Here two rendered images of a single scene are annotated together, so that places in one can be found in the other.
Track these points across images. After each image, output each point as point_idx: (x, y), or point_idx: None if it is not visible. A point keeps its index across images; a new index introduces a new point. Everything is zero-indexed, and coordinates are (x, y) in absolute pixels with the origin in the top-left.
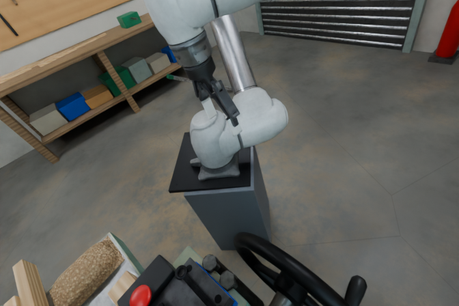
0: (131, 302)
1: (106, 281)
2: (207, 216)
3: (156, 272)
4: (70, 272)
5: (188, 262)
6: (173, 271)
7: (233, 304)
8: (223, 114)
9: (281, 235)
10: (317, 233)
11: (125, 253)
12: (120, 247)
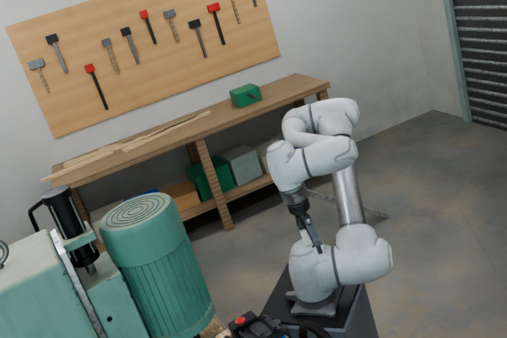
0: (235, 321)
1: (211, 337)
2: None
3: (247, 315)
4: None
5: (265, 315)
6: (256, 316)
7: (283, 336)
8: (325, 246)
9: None
10: None
11: (224, 326)
12: (221, 323)
